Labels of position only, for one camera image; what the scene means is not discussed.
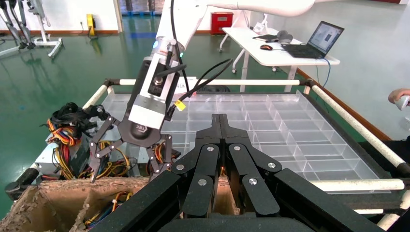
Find white robot stand base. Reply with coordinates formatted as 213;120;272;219
27;0;63;59

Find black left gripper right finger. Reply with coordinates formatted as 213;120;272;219
221;114;283;218

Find worn cardboard divider box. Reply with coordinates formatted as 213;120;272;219
0;175;240;232

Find black coiled hose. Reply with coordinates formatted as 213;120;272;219
197;85;231;93

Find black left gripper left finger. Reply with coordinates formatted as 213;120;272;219
171;114;222;218

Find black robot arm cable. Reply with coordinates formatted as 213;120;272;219
170;0;191;93

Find black cable yellow tag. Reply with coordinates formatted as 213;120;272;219
165;58;234;120

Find yellow wall device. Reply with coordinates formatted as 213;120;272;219
86;14;97;36

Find white robot stand black feet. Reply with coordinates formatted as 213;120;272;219
0;0;36;58

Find small white desk stand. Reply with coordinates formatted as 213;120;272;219
252;13;270;35

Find silver power supply black cables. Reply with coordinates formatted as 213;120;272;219
40;102;117;146

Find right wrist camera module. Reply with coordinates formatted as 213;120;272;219
128;53;182;131

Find clear plastic compartment tray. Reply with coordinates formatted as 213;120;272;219
101;90;392;195

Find person bare hand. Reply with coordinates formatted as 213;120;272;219
388;88;410;105

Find person dark trousers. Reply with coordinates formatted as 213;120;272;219
358;137;410;167

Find white rolling desk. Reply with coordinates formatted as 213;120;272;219
219;26;341;93

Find blue hanging cable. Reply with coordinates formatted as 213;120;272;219
315;58;332;87

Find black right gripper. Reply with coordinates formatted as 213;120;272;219
88;58;174;184

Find grey handheld controller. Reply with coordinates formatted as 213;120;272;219
395;95;410;112

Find black notebook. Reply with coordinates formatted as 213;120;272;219
252;34;279;43

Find red metal cabinet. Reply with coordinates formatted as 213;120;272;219
210;12;234;34

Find silver power supply coloured cables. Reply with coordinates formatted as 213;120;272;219
83;190;133;225
33;141;86;181
96;141;142;177
146;141;182;177

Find black open laptop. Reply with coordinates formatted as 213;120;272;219
281;20;345;60

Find white tube rack frame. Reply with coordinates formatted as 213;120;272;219
4;78;410;231

